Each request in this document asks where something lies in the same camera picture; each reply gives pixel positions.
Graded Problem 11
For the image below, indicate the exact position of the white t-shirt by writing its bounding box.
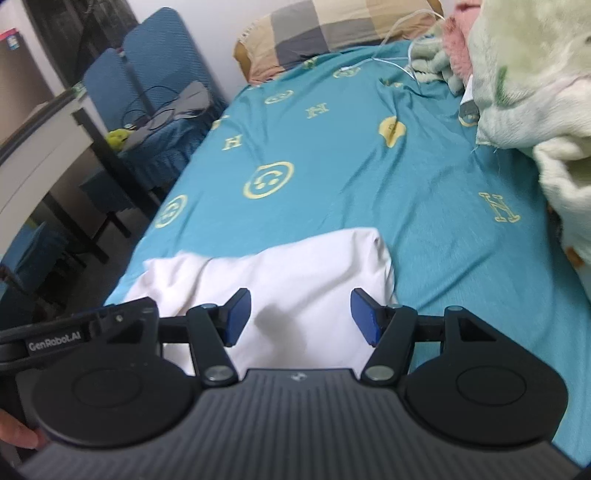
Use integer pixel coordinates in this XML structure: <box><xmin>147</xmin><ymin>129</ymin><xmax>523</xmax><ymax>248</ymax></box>
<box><xmin>122</xmin><ymin>228</ymin><xmax>394</xmax><ymax>375</ymax></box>

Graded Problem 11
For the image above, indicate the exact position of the person's left hand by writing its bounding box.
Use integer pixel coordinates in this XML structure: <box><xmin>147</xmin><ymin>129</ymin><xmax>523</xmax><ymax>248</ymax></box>
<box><xmin>0</xmin><ymin>410</ymin><xmax>46</xmax><ymax>450</ymax></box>

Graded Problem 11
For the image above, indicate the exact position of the teal patterned bed sheet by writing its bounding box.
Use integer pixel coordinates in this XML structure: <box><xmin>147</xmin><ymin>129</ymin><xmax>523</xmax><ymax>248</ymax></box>
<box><xmin>108</xmin><ymin>41</ymin><xmax>590</xmax><ymax>465</ymax></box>

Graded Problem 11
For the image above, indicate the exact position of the grey cloth on chair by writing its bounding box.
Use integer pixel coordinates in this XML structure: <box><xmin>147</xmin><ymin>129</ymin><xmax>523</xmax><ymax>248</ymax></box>
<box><xmin>123</xmin><ymin>81</ymin><xmax>212</xmax><ymax>151</ymax></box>

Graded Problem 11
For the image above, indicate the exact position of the white black-edged table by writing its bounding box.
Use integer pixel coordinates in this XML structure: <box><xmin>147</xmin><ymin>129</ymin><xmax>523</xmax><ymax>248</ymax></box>
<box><xmin>1</xmin><ymin>90</ymin><xmax>114</xmax><ymax>264</ymax></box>

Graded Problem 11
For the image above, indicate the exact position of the plaid beige grey pillow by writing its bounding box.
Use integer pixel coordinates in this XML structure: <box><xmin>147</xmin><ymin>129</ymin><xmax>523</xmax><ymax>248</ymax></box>
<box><xmin>233</xmin><ymin>0</ymin><xmax>444</xmax><ymax>85</ymax></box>

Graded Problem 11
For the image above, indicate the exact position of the pink fleece cloth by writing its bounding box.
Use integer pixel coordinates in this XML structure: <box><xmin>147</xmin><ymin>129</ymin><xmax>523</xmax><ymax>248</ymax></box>
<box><xmin>443</xmin><ymin>0</ymin><xmax>482</xmax><ymax>85</ymax></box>

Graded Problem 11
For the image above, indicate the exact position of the green fleece blanket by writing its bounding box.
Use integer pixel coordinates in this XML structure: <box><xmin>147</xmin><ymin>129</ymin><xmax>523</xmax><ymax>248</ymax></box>
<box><xmin>407</xmin><ymin>0</ymin><xmax>591</xmax><ymax>269</ymax></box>

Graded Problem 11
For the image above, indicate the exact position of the dark window curtain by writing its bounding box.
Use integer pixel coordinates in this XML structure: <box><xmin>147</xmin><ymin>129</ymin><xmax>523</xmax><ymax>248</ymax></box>
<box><xmin>24</xmin><ymin>0</ymin><xmax>138</xmax><ymax>87</ymax></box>

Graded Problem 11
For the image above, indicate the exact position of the white charging cable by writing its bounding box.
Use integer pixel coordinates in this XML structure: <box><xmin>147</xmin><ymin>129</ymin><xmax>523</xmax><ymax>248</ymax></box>
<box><xmin>341</xmin><ymin>8</ymin><xmax>447</xmax><ymax>93</ymax></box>

